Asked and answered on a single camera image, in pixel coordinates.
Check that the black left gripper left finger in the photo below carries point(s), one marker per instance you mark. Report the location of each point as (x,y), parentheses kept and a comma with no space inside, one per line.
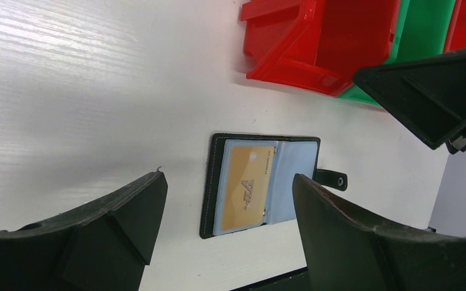
(104,244)

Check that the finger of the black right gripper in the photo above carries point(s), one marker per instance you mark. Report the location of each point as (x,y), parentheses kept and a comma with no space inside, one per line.
(427,96)

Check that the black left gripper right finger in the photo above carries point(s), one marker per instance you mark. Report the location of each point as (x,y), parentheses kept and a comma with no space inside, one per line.
(348,247)

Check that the black leather card holder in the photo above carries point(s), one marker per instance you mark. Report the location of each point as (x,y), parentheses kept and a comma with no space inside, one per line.
(293,155)

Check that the gold card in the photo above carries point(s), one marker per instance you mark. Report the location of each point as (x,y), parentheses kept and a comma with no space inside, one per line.
(246,187)

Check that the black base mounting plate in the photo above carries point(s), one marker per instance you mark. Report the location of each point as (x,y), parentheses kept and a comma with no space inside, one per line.
(296,280)

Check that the green plastic bin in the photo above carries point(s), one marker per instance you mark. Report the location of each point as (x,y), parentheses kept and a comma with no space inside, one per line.
(410,48)

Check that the left red plastic bin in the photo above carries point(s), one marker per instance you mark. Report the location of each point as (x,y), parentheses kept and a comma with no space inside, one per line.
(317,45)

